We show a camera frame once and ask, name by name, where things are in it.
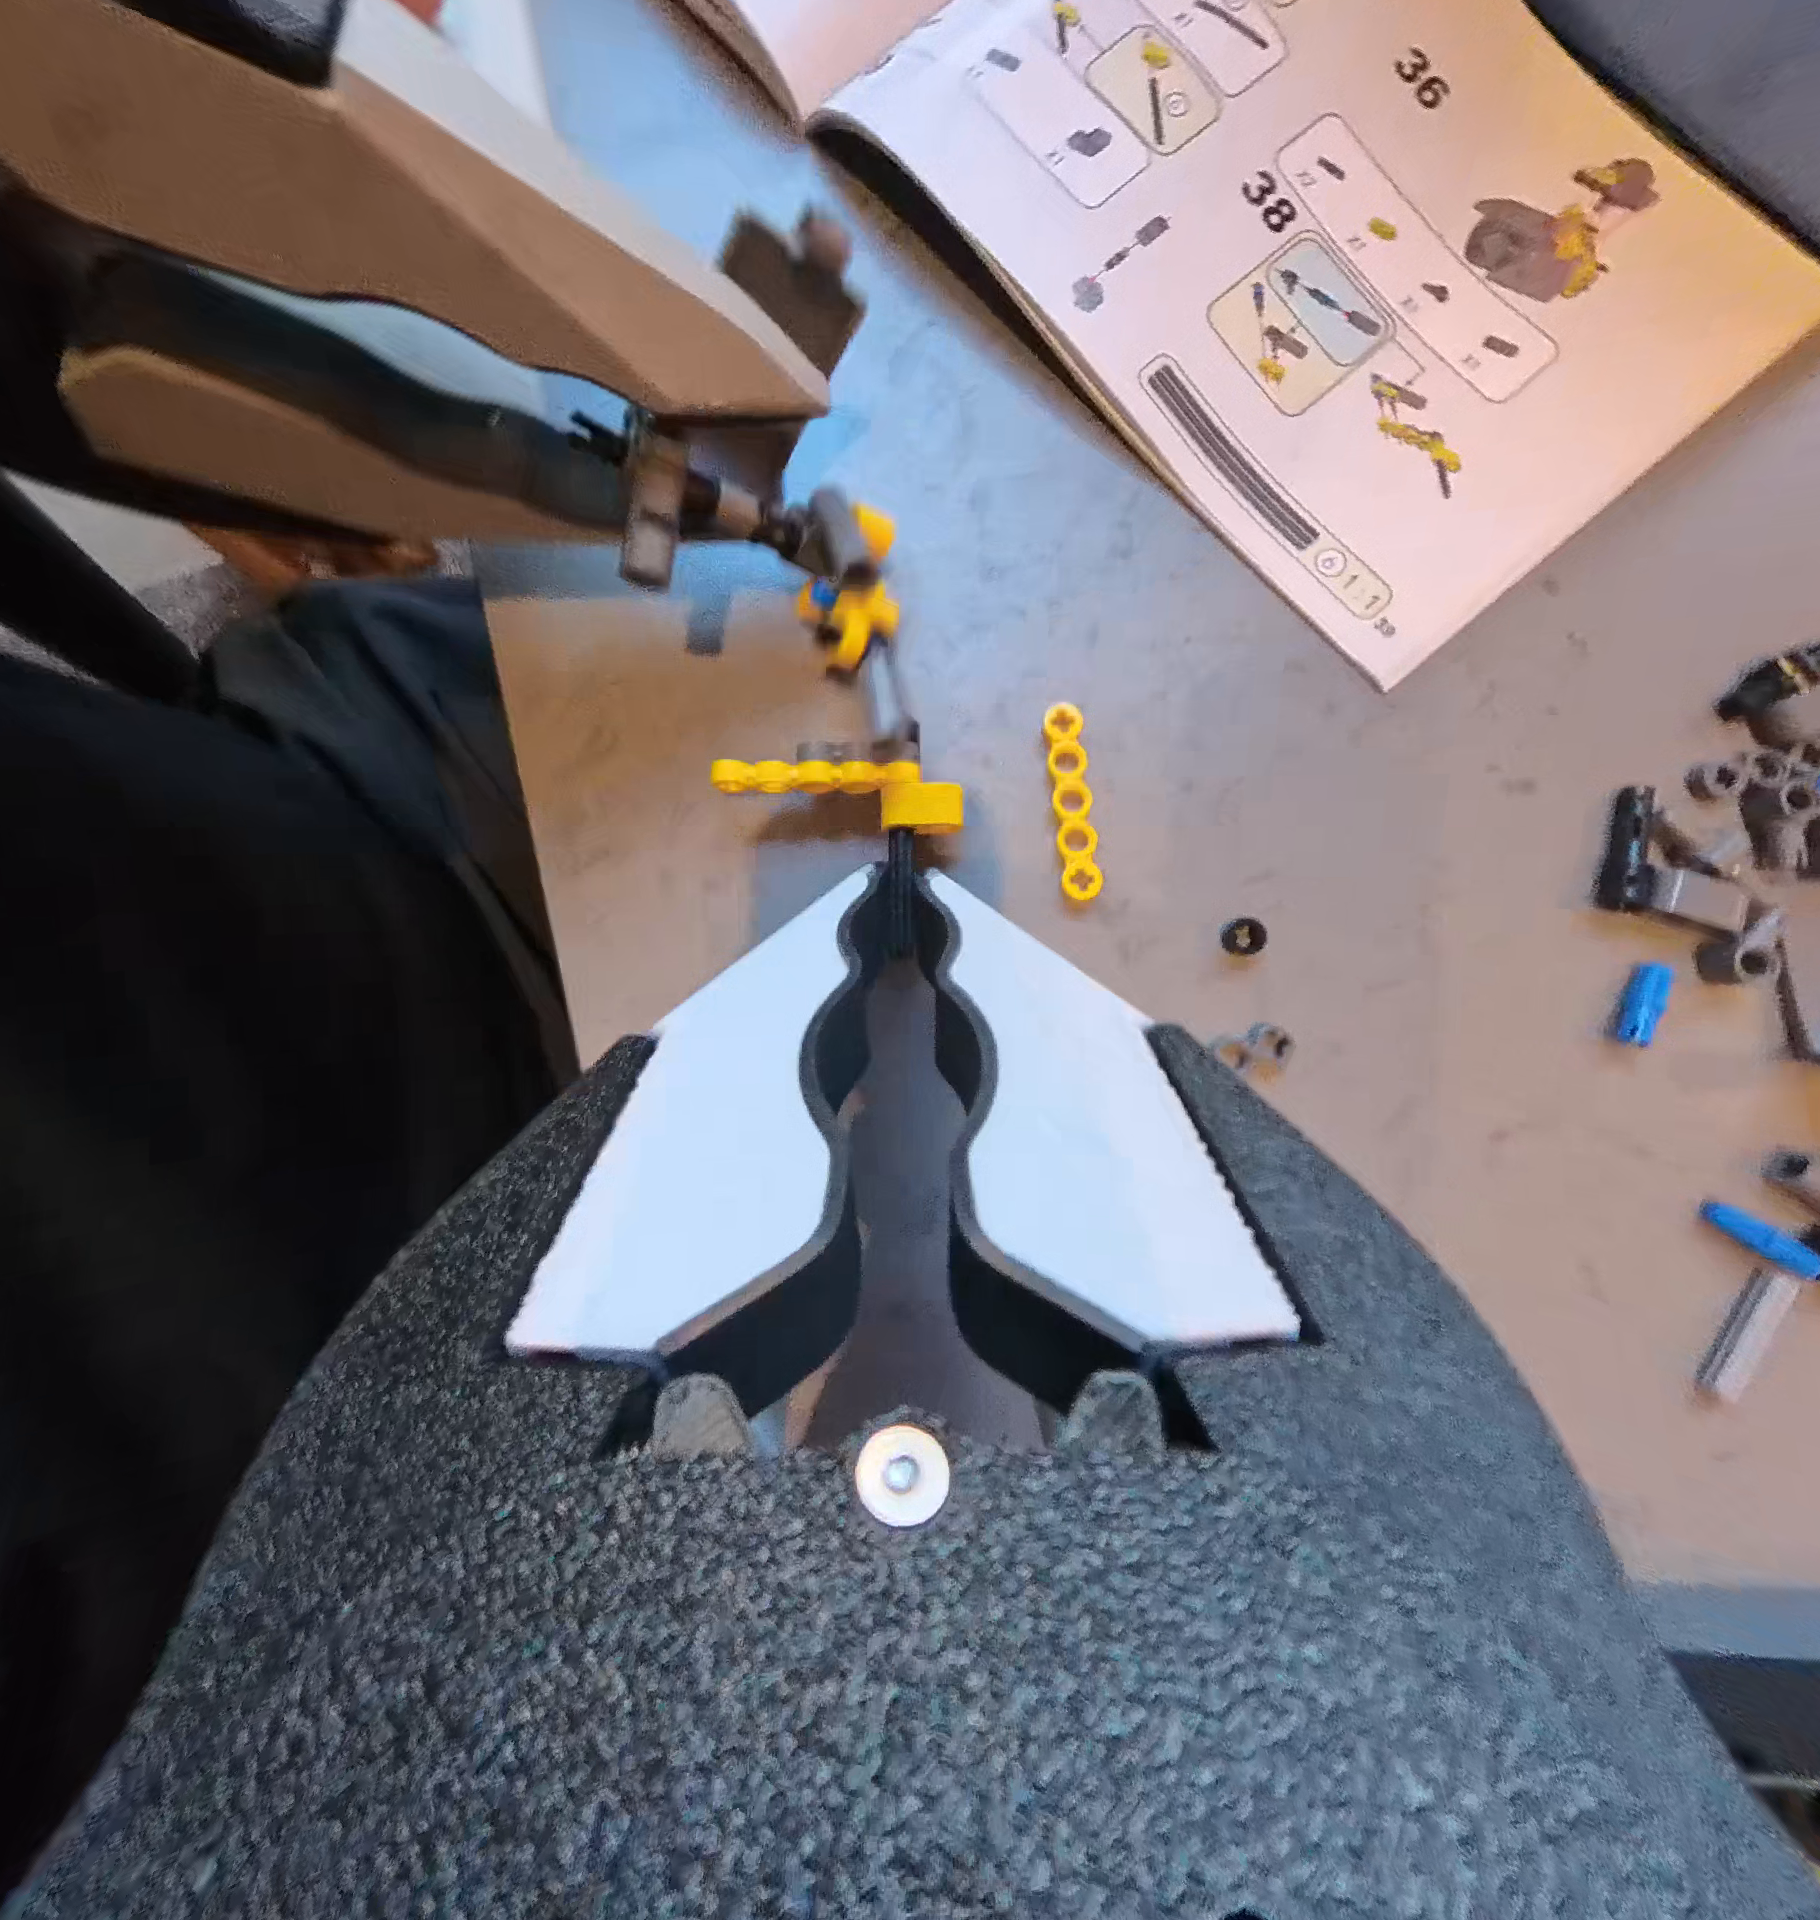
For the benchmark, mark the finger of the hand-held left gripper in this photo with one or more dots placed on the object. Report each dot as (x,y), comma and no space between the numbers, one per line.
(401,227)
(340,451)

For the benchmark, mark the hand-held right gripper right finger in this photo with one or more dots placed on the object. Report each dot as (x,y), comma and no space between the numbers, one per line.
(1136,1170)

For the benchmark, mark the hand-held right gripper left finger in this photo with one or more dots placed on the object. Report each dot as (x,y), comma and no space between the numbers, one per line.
(687,1170)

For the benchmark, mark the yellow perforated brick beam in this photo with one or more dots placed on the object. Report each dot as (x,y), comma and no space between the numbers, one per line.
(797,774)

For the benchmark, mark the black axle with yellow connector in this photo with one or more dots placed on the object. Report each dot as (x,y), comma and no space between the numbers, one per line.
(921,805)

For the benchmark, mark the grey and yellow brick assembly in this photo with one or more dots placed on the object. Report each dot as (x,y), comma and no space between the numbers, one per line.
(837,586)

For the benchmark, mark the instruction booklet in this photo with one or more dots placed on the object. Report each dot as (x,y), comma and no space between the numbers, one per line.
(1360,270)

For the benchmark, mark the grey desk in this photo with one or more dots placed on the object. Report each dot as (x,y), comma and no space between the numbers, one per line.
(1390,870)

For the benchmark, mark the small grey brick piece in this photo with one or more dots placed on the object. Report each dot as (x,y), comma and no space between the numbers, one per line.
(1256,1045)

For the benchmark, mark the small black brick piece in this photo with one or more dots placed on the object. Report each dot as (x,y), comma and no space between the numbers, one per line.
(1244,936)

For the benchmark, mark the small yellow brick piece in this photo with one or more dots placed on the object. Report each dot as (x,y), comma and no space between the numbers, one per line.
(1072,805)

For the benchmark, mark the person's black clothing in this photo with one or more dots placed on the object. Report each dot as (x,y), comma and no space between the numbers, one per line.
(191,1201)

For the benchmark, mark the small blue brick piece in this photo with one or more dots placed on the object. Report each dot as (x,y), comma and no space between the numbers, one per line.
(1646,1000)

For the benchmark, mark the blue axle peg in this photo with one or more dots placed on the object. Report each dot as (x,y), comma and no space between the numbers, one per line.
(1763,1236)

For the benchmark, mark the light grey axle rod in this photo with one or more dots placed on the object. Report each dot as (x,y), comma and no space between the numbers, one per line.
(1751,1337)

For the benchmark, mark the pile of small building bricks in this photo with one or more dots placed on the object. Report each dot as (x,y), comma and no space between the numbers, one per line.
(1781,810)

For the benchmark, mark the grey cardboard box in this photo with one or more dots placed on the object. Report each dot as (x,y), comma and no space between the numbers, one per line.
(1751,121)

